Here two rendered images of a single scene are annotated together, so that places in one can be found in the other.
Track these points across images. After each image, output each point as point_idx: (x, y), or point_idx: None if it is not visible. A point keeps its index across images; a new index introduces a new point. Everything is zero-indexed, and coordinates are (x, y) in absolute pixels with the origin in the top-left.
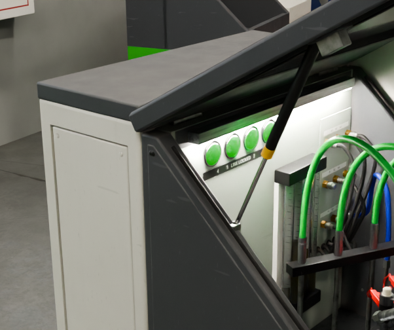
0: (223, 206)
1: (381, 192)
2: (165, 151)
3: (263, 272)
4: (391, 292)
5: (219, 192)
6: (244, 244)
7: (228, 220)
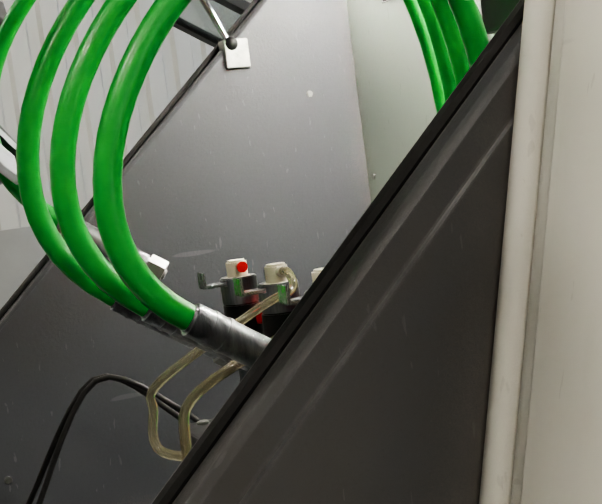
0: (421, 60)
1: (447, 49)
2: None
3: (167, 105)
4: (228, 270)
5: (411, 30)
6: (199, 67)
7: (232, 35)
